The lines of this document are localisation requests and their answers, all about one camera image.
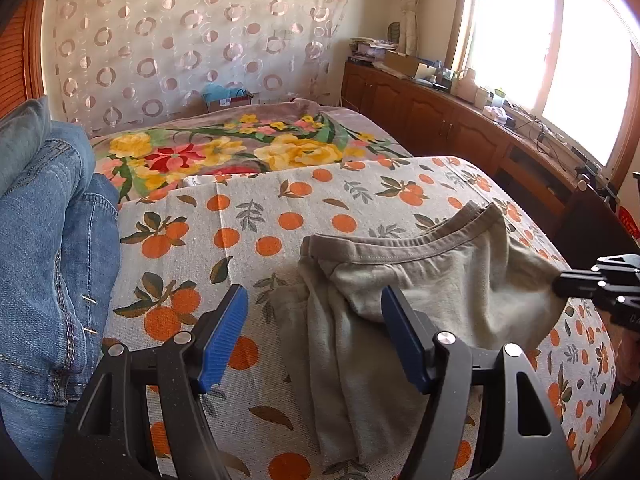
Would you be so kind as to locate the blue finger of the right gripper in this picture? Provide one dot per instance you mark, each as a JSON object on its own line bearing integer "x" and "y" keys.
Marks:
{"x": 576, "y": 284}

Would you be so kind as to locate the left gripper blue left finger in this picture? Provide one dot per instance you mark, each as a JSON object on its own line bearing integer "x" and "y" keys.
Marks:
{"x": 215, "y": 336}

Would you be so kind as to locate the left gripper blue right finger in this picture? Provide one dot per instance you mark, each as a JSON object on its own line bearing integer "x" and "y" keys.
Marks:
{"x": 411, "y": 333}

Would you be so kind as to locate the grey-green pants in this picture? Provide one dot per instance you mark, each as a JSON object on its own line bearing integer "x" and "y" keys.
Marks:
{"x": 357, "y": 326}

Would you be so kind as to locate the person right hand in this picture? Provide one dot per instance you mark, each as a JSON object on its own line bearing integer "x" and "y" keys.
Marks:
{"x": 627, "y": 357}

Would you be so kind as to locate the brown wooden sideboard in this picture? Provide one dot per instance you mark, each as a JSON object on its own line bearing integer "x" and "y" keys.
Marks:
{"x": 431, "y": 122}

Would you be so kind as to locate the orange print bed sheet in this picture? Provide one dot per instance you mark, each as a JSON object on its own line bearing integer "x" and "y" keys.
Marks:
{"x": 181, "y": 253}

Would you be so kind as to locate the folded blue denim jeans stack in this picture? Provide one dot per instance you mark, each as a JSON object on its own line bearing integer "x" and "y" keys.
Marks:
{"x": 60, "y": 256}

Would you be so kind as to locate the floral pink blanket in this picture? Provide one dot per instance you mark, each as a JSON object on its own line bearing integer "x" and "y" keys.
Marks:
{"x": 146, "y": 164}

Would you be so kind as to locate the box with blue cloth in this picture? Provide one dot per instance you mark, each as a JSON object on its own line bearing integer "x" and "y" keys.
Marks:
{"x": 217, "y": 97}

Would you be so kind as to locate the cardboard box on sideboard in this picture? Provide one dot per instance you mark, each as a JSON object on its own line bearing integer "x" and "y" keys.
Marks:
{"x": 407, "y": 65}

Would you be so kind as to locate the circle pattern sheer curtain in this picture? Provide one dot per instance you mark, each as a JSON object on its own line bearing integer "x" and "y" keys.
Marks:
{"x": 109, "y": 65}

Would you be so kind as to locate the brown slatted wardrobe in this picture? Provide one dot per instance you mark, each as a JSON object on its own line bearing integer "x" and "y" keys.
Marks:
{"x": 21, "y": 70}

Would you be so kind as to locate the bright window with frame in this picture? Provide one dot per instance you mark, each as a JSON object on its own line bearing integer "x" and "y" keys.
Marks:
{"x": 571, "y": 65}

